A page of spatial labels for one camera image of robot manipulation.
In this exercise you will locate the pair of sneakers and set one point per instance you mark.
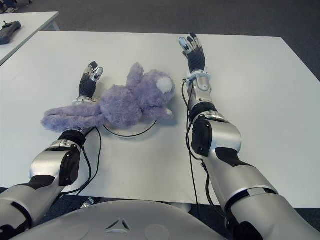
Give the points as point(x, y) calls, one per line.
point(11, 10)

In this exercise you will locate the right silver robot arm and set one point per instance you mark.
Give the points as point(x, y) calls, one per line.
point(222, 140)

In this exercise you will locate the white plate with black rim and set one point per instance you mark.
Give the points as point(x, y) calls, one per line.
point(130, 131)

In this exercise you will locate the metal clamp under table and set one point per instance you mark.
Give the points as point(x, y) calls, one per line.
point(88, 202)

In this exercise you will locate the purple plush bunny doll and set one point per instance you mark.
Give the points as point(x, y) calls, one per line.
point(125, 105)

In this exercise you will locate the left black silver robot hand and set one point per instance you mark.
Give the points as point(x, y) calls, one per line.
point(86, 87)

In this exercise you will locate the white side table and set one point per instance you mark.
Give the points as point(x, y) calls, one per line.
point(35, 22)

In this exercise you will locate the black handheld remote controller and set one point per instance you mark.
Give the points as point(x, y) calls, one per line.
point(10, 31)

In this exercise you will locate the white table leg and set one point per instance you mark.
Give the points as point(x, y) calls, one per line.
point(184, 207)

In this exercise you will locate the grey robot torso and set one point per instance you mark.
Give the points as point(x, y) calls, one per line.
point(120, 217)

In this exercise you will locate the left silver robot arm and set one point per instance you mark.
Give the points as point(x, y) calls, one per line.
point(50, 162)

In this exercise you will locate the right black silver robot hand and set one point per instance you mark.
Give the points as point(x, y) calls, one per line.
point(196, 60)

